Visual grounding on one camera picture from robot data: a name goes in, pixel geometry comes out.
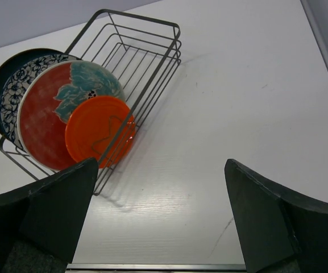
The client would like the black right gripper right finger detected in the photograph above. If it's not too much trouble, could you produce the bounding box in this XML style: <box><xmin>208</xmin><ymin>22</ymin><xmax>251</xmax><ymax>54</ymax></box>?
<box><xmin>224</xmin><ymin>159</ymin><xmax>328</xmax><ymax>272</ymax></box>

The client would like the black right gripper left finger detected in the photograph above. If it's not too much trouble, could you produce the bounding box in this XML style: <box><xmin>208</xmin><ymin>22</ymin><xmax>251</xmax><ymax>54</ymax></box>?
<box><xmin>0</xmin><ymin>158</ymin><xmax>98</xmax><ymax>272</ymax></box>

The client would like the orange plastic plate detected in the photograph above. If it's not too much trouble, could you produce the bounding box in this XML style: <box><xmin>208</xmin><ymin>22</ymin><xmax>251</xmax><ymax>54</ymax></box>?
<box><xmin>65</xmin><ymin>96</ymin><xmax>136</xmax><ymax>168</ymax></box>

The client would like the red teal flower plate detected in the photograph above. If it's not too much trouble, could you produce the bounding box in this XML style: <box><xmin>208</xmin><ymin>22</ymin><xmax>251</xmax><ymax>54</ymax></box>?
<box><xmin>16</xmin><ymin>60</ymin><xmax>124</xmax><ymax>171</ymax></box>

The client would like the blue floral white plate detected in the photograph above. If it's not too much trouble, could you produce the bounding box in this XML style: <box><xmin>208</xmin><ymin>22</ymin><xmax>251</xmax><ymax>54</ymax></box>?
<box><xmin>0</xmin><ymin>53</ymin><xmax>79</xmax><ymax>150</ymax></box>

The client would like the dark teal glazed plate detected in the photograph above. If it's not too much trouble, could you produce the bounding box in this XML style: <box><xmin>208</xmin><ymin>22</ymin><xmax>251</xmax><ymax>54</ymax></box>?
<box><xmin>0</xmin><ymin>48</ymin><xmax>62</xmax><ymax>135</ymax></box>

